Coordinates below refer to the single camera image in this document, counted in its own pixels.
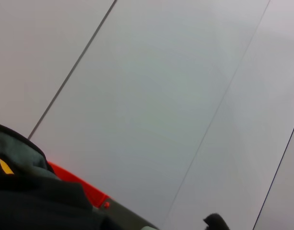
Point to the grey yellow towel black hem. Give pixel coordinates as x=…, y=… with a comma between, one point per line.
x=19, y=153

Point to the black fuzzy fabric tip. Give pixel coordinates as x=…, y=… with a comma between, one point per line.
x=216, y=222

